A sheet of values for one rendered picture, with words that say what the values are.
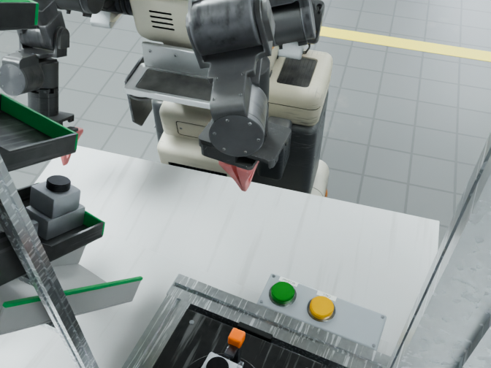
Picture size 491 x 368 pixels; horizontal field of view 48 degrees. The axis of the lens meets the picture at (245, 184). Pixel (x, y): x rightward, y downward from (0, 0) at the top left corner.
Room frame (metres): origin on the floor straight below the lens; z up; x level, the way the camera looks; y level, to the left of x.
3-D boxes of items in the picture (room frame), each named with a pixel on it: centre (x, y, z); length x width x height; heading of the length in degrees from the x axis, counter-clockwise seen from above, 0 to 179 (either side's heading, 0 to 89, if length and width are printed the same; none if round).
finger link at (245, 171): (0.51, 0.01, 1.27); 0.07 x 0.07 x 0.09; 66
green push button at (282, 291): (0.50, -0.06, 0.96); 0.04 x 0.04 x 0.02
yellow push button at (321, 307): (0.47, -0.13, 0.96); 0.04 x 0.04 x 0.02
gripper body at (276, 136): (0.51, 0.00, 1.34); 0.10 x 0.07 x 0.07; 66
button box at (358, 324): (0.47, -0.13, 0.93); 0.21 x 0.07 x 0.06; 66
